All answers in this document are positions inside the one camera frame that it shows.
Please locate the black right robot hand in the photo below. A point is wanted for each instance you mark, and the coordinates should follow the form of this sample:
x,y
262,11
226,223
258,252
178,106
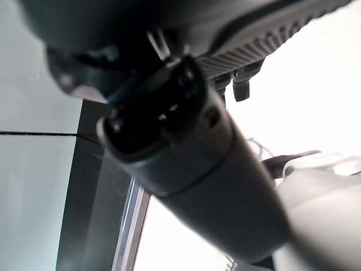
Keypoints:
x,y
197,183

